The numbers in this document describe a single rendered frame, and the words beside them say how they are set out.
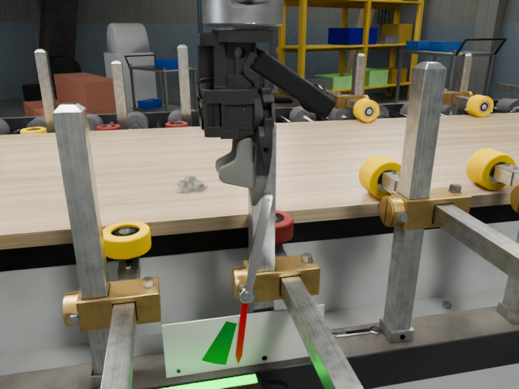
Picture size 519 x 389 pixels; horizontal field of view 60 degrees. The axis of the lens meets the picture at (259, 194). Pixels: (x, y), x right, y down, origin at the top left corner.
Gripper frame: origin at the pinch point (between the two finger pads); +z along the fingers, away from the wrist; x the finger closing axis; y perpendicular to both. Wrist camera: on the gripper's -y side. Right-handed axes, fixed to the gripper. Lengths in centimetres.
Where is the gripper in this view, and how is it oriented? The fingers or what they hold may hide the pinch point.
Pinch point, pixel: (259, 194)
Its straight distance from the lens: 58.0
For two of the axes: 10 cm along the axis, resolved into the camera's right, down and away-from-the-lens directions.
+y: -9.8, 0.6, -2.0
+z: -0.1, 9.4, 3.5
